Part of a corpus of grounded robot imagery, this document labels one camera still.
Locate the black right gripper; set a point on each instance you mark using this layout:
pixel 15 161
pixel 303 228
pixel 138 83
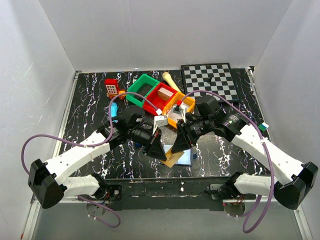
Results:
pixel 184 133

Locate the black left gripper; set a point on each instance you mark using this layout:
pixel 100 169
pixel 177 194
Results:
pixel 152 139

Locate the navy blue card holder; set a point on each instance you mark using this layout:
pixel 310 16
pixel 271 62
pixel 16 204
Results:
pixel 187 158

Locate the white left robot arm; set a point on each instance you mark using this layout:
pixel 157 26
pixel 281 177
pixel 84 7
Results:
pixel 51 180

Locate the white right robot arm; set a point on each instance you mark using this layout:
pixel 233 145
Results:
pixel 292 179

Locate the white cards stack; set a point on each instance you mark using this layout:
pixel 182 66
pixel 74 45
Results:
pixel 174 115

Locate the yellow plastic bin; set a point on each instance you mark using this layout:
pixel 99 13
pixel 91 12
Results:
pixel 178 97

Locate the red plastic bin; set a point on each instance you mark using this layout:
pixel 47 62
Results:
pixel 155 100

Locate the blue toy microphone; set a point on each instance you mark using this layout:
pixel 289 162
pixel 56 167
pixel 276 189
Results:
pixel 113 110

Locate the cream toy microphone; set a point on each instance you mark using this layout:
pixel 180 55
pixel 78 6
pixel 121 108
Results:
pixel 168 79

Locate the green plastic bin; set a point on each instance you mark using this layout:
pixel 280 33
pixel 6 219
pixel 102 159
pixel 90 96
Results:
pixel 137 100

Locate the black white chessboard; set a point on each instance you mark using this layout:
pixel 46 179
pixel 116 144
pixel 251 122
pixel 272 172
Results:
pixel 213 77

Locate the red yellow toy train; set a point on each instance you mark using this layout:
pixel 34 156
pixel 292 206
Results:
pixel 112 88

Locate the green lego brick stack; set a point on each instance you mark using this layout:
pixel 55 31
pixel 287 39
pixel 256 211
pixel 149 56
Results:
pixel 263 127

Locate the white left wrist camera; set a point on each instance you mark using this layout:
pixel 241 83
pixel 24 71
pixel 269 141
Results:
pixel 159 120

